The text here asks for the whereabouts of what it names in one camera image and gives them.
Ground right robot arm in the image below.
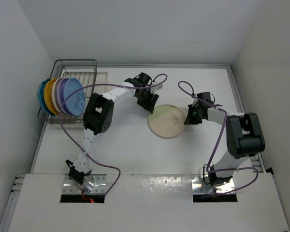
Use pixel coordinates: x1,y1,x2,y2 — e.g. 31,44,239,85
184,92,265,186

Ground cream drip tray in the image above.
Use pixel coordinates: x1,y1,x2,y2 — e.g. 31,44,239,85
60,71,107,86

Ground cream bear plate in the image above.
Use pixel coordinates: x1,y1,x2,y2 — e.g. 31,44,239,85
51,78,63,116

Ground green and cream plate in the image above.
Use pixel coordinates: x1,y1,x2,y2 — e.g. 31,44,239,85
147,104,185,139

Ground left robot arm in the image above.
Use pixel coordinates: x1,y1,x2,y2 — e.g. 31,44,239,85
61,72,168,193

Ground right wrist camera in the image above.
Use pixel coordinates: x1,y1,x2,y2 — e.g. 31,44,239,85
196,92,215,104

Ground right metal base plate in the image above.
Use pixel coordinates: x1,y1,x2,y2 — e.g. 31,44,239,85
190,174,235,196

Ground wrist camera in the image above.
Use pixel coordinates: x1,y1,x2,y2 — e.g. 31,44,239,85
150,82,163,94
196,92,215,104

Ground light blue plate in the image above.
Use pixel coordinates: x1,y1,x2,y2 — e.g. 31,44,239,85
63,78,85,116

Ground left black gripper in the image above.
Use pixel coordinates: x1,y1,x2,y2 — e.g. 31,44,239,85
136,88,159,114

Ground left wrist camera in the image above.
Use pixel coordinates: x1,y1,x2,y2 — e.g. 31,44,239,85
150,82,163,94

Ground metal base plate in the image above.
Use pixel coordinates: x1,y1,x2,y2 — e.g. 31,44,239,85
190,174,235,196
61,174,106,195

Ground aluminium frame rail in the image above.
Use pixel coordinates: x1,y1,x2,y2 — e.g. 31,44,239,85
227,64,266,173

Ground grey wire dish rack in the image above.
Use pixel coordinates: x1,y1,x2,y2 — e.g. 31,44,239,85
37,59,97,125

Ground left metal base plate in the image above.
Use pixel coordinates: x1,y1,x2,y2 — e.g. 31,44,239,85
61,174,106,195

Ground purple plate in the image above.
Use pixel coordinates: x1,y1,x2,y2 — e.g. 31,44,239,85
56,78,70,115

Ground teal polka dot plate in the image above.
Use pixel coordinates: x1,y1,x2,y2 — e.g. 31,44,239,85
37,78,52,115

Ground yellow polka dot plate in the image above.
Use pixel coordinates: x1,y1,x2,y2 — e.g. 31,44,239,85
43,79,58,116

